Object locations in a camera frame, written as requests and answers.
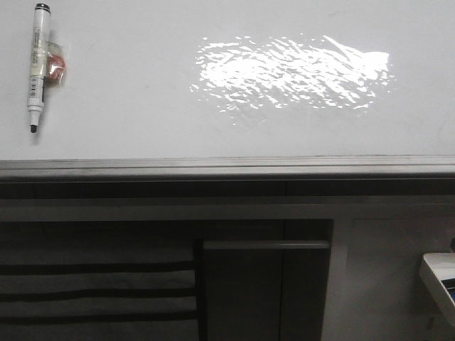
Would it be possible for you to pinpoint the dark cabinet door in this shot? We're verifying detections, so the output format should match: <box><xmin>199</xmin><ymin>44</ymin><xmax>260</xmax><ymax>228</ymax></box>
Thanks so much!
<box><xmin>199</xmin><ymin>240</ymin><xmax>330</xmax><ymax>340</ymax></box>

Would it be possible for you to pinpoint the white whiteboard marker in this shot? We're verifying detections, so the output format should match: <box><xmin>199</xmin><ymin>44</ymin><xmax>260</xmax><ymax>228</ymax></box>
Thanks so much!
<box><xmin>27</xmin><ymin>3</ymin><xmax>50</xmax><ymax>134</ymax></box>

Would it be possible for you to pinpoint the grey whiteboard tray rail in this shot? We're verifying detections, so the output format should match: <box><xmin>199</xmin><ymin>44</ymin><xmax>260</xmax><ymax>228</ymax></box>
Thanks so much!
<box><xmin>1</xmin><ymin>155</ymin><xmax>454</xmax><ymax>183</ymax></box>

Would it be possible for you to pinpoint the white whiteboard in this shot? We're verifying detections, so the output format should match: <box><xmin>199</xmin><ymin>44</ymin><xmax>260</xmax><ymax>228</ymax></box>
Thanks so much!
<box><xmin>1</xmin><ymin>1</ymin><xmax>454</xmax><ymax>160</ymax></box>

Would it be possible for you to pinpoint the red magnet taped to marker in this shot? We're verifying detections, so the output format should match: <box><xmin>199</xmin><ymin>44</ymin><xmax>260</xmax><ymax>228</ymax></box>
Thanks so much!
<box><xmin>45</xmin><ymin>42</ymin><xmax>66</xmax><ymax>84</ymax></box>

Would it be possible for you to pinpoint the white box with blue item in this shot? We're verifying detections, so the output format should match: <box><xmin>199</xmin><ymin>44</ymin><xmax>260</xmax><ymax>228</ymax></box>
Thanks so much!
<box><xmin>419</xmin><ymin>253</ymin><xmax>454</xmax><ymax>327</ymax></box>

